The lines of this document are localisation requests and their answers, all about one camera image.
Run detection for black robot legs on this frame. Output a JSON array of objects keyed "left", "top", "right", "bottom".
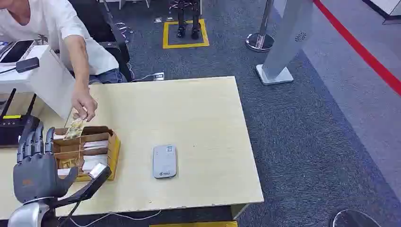
[{"left": 169, "top": 0, "right": 203, "bottom": 40}]

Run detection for white floor cable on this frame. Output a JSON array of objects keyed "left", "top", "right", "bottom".
[{"left": 68, "top": 209, "right": 163, "bottom": 227}]

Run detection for black tablet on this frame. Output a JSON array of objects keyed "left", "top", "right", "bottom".
[{"left": 0, "top": 40, "right": 35, "bottom": 64}]

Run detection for white side desk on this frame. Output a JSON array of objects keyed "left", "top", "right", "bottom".
[{"left": 0, "top": 44, "right": 51, "bottom": 94}]

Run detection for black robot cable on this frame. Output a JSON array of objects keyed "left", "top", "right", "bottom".
[{"left": 58, "top": 200, "right": 81, "bottom": 227}]

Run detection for yellow floor tape square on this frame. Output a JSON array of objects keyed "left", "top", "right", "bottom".
[{"left": 162, "top": 18, "right": 210, "bottom": 50}]

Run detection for white platform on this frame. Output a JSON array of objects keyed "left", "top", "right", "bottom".
[{"left": 363, "top": 0, "right": 401, "bottom": 26}]

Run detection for black router with antennas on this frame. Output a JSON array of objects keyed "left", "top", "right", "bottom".
[{"left": 0, "top": 88, "right": 41, "bottom": 148}]

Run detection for gold card stack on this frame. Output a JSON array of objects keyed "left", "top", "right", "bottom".
[{"left": 58, "top": 157, "right": 79, "bottom": 170}]

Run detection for black office chair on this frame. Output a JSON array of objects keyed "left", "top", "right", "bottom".
[{"left": 68, "top": 0, "right": 134, "bottom": 83}]

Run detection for wooden card box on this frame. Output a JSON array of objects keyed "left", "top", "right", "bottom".
[{"left": 52, "top": 125, "right": 122, "bottom": 183}]

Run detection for black power adapter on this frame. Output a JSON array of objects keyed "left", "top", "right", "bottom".
[{"left": 15, "top": 56, "right": 41, "bottom": 74}]

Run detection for yellow floor tape strip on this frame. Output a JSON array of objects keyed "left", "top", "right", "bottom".
[{"left": 149, "top": 220, "right": 238, "bottom": 227}]

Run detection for red floor tape line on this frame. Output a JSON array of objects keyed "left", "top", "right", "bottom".
[{"left": 313, "top": 0, "right": 401, "bottom": 97}]

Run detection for white card stack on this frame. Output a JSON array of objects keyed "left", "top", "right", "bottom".
[
  {"left": 81, "top": 154, "right": 109, "bottom": 172},
  {"left": 82, "top": 140, "right": 109, "bottom": 150}
]

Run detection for grey standing pillar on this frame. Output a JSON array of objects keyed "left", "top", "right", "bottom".
[{"left": 255, "top": 0, "right": 314, "bottom": 86}]

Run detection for grey card reader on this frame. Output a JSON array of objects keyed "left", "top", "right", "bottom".
[{"left": 152, "top": 144, "right": 178, "bottom": 180}]

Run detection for person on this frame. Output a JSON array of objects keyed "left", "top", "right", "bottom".
[{"left": 0, "top": 0, "right": 128, "bottom": 85}]

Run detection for person's hand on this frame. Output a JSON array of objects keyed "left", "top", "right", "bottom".
[{"left": 71, "top": 88, "right": 99, "bottom": 122}]

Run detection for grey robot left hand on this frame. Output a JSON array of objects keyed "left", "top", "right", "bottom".
[{"left": 13, "top": 120, "right": 79, "bottom": 204}]

